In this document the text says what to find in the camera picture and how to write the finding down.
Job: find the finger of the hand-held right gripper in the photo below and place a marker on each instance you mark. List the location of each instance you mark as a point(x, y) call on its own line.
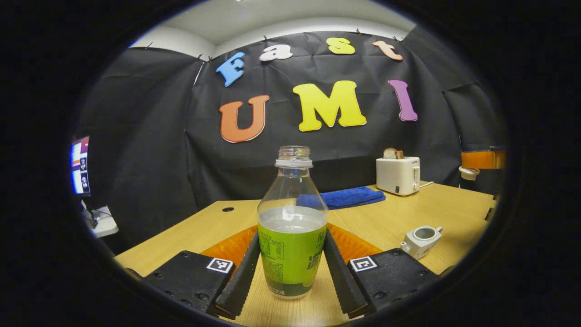
point(488, 181)
point(488, 159)

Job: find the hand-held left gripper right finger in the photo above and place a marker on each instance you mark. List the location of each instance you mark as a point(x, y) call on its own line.
point(340, 277)

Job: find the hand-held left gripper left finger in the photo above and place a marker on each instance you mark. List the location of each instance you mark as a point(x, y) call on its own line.
point(243, 281)

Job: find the clear green-label water bottle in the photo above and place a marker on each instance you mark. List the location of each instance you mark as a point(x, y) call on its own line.
point(290, 259)

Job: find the blue folded towel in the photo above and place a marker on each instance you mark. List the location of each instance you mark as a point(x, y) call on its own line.
point(354, 197)

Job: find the white toaster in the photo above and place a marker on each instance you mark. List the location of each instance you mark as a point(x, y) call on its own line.
point(397, 177)

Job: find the bread slice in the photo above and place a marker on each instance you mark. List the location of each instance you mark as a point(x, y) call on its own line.
point(392, 153)

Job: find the white side table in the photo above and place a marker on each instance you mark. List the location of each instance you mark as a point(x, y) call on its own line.
point(106, 227)

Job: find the computer monitor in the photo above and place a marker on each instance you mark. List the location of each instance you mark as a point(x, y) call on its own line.
point(81, 165)

